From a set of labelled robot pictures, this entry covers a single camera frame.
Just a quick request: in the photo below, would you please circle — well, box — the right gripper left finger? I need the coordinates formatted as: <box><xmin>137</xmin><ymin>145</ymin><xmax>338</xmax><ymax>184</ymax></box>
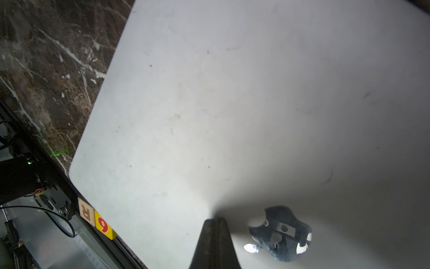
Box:
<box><xmin>189</xmin><ymin>219</ymin><xmax>216</xmax><ymax>269</ymax></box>

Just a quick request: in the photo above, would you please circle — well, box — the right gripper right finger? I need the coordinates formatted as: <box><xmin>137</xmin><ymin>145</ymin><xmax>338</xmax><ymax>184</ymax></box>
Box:
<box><xmin>216</xmin><ymin>218</ymin><xmax>241</xmax><ymax>269</ymax></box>

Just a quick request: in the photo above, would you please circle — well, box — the yellow number 6 block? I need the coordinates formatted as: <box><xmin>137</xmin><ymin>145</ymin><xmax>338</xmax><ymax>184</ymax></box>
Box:
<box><xmin>94</xmin><ymin>211</ymin><xmax>117</xmax><ymax>241</ymax></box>

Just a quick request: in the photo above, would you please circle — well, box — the wooden letter R block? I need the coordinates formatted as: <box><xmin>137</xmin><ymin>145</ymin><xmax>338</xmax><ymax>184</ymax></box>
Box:
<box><xmin>78</xmin><ymin>197</ymin><xmax>96</xmax><ymax>227</ymax></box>

